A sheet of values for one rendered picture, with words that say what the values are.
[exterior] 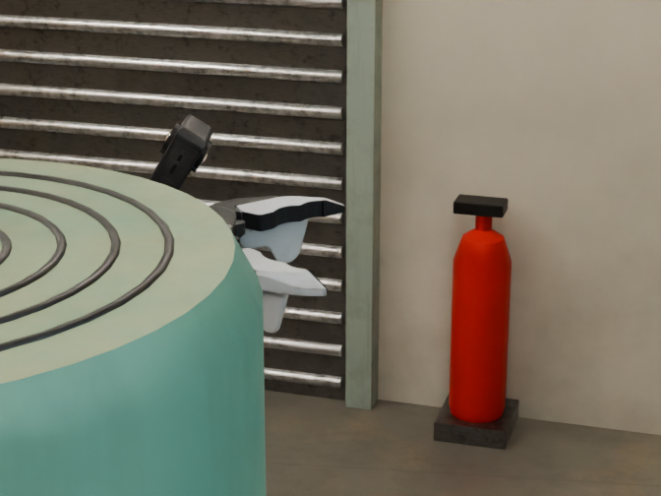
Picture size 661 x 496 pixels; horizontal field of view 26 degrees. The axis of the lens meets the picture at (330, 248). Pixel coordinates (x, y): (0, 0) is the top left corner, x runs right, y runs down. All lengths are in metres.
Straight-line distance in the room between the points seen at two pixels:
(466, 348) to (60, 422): 3.22
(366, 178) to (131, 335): 3.22
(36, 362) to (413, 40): 3.21
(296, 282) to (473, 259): 2.31
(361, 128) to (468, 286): 0.46
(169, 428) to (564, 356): 3.35
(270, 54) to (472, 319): 0.81
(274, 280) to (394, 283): 2.55
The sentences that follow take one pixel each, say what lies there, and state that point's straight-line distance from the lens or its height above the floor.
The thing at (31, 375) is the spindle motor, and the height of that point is 1.50.
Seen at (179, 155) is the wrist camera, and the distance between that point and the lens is 1.13.
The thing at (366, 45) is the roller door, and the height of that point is 0.95.
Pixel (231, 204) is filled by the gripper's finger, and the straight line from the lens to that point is 1.21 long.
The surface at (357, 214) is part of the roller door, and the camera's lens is 3.53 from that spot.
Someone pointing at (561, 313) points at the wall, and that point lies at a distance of 3.58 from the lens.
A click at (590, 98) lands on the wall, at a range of 3.41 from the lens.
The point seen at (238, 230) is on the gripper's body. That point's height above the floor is 1.24.
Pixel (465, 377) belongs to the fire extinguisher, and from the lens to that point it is 3.51.
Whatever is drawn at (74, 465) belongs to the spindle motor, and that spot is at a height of 1.49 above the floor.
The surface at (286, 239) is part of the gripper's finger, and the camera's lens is 1.23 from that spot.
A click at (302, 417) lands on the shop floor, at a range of 3.68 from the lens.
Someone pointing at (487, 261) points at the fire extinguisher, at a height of 0.47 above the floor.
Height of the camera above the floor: 1.61
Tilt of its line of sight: 19 degrees down
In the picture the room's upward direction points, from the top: straight up
